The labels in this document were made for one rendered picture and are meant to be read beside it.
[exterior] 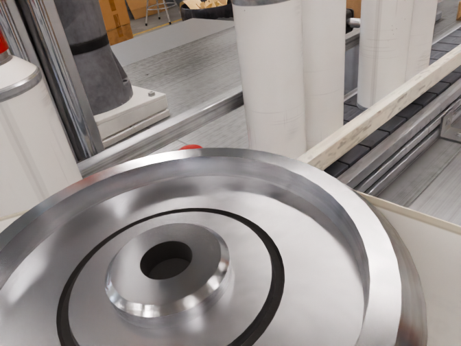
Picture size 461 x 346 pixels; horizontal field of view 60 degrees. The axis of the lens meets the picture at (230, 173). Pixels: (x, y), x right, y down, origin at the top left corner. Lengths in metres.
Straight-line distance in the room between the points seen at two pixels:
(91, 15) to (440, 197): 0.49
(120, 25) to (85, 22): 3.33
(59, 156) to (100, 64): 0.42
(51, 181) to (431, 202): 0.28
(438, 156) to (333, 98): 0.19
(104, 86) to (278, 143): 0.35
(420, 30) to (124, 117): 0.41
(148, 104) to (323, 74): 0.35
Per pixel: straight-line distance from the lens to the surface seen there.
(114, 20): 3.91
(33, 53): 0.36
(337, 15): 0.35
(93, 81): 0.62
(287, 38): 0.31
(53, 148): 0.22
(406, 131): 0.46
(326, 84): 0.36
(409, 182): 0.46
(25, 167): 0.21
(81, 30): 0.62
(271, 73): 0.31
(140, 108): 0.63
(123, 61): 1.04
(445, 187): 0.37
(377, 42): 0.46
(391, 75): 0.47
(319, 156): 0.34
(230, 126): 0.59
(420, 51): 0.52
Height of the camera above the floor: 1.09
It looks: 32 degrees down
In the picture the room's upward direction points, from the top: 9 degrees counter-clockwise
